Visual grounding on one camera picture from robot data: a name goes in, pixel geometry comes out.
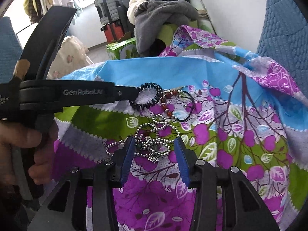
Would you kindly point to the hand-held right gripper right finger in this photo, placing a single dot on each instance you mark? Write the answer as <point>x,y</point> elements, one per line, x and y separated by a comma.
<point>182,164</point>

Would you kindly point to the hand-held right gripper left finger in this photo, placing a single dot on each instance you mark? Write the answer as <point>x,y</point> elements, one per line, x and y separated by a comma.
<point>126,160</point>

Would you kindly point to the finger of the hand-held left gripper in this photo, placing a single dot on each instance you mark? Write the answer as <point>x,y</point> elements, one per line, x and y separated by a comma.
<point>125,92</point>

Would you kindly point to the person's left hand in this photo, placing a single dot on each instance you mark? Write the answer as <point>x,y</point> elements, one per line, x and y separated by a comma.
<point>45,149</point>

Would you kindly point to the cream quilted cover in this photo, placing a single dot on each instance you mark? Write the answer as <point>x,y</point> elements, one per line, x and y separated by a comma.
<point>69,53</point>

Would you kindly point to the green carton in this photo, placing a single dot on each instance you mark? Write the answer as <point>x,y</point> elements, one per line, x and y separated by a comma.
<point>118,49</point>

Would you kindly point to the red suitcase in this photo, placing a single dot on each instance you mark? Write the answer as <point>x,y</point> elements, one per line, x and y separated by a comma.
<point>115,32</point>

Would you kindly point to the blue striped-weave chair back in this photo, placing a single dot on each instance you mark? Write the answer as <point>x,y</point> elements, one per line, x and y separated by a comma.
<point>8,53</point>

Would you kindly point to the white puffy jacket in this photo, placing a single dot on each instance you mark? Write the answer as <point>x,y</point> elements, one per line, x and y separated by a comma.
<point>132,9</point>

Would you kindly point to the grey suitcase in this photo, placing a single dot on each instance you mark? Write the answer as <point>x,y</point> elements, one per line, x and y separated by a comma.
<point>107,9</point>

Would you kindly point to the grey fleece blanket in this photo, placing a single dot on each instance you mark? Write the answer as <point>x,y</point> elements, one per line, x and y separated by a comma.
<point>163,16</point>

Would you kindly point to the floral printed cloth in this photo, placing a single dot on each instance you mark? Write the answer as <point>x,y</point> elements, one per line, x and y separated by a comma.
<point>240,96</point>

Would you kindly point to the rolled printed mat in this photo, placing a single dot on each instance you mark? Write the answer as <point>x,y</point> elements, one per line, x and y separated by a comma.
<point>202,12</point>

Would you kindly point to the blue checked-weave chair back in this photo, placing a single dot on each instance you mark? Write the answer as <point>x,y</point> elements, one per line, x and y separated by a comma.
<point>284,28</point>

